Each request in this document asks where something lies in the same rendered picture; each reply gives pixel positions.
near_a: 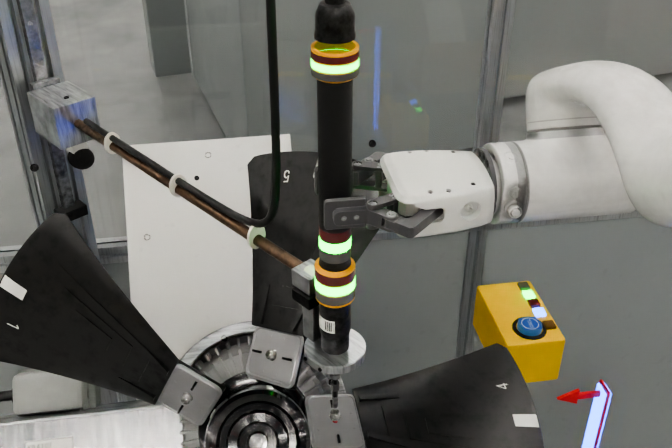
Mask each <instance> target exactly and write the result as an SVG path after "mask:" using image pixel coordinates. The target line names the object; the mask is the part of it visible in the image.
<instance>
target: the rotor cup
mask: <svg viewBox="0 0 672 448"><path fill-rule="evenodd" d="M221 385H223V386H225V387H226V388H225V390H224V391H223V393H222V395H221V396H220V398H219V400H218V401H217V403H216V404H215V406H214V407H213V409H212V411H211V412H210V414H209V415H208V417H207V419H206V420H205V422H204V423H203V425H199V427H198V437H199V444H200V448H250V447H249V439H250V437H251V436H252V435H254V434H256V433H260V434H263V435H264V436H265V437H266V439H267V447H266V448H311V433H310V428H309V424H308V421H307V418H306V412H305V406H304V402H305V399H306V397H305V396H304V394H303V393H302V392H301V390H300V389H299V388H298V387H296V390H292V389H288V388H284V387H280V386H277V385H274V384H271V383H267V382H264V381H261V380H257V379H254V378H251V377H248V376H246V371H244V372H241V373H238V374H235V375H233V376H231V377H229V378H228V379H226V380H225V381H223V382H222V383H221ZM266 385H268V386H272V387H273V389H269V388H267V386H266ZM214 409H215V411H214V413H213V415H212V416H211V414H212V412H213V410H214ZM210 416H211V418H210Z"/></svg>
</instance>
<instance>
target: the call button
mask: <svg viewBox="0 0 672 448"><path fill-rule="evenodd" d="M518 319H519V320H518V322H517V329H518V331H519V332H520V333H522V334H524V335H527V336H537V335H539V334H541V332H542V327H543V326H542V323H541V322H540V321H539V320H538V319H537V318H536V317H529V316H527V317H522V318H518Z"/></svg>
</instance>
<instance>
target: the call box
mask: <svg viewBox="0 0 672 448"><path fill-rule="evenodd" d="M521 282H527V283H528V284H529V286H530V290H532V291H533V293H534V294H535V298H533V299H536V298H537V299H538V301H539V302H540V304H541V307H542V308H543V309H544V311H545V312H546V316H543V317H536V316H535V314H534V313H533V311H532V310H533V308H531V307H530V306H529V304H528V302H527V300H528V299H525V297H524V296H523V294H522V291H525V290H522V291H521V290H520V289H519V287H518V285H517V283H518V282H511V283H501V284H491V285H481V286H477V291H476V299H475V308H474V316H473V326H474V328H475V330H476V332H477V334H478V336H479V339H480V341H481V343H482V345H483V347H484V348H485V347H488V346H490V345H493V344H495V343H498V344H500V345H502V346H504V347H506V348H507V349H508V350H509V352H510V353H511V355H512V357H513V358H514V360H515V362H516V364H517V366H518V367H519V369H520V371H521V373H522V375H523V378H524V380H525V382H526V383H530V382H539V381H547V380H556V379H557V378H558V375H559V370H560V365H561V360H562V355H563V350H564V345H565V338H564V336H563V334H562V333H561V331H560V330H559V328H558V326H557V325H556V323H555V321H554V320H553V318H552V317H551V315H550V313H549V312H548V310H547V308H546V307H545V305H544V303H543V302H542V300H541V299H540V297H539V295H538V294H537V292H536V290H535V289H534V287H533V285H532V284H531V282H530V281H521ZM527 316H529V317H536V318H537V319H538V320H539V321H540V322H541V323H542V321H545V320H553V321H554V323H555V325H556V329H551V330H546V328H545V327H544V325H543V323H542V326H543V327H542V332H541V334H539V335H537V336H527V335H524V334H522V333H520V332H519V331H518V329H517V322H518V320H519V319H518V318H522V317H527Z"/></svg>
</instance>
